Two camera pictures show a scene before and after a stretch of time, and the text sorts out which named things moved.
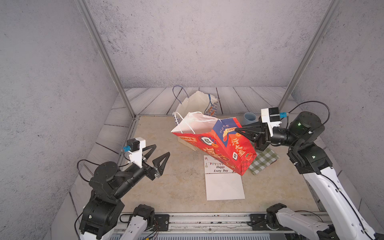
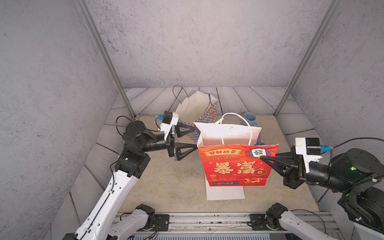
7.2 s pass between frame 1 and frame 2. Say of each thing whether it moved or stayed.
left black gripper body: moved
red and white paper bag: moved
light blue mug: stayed
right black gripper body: moved
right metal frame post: stayed
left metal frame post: stayed
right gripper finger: moved
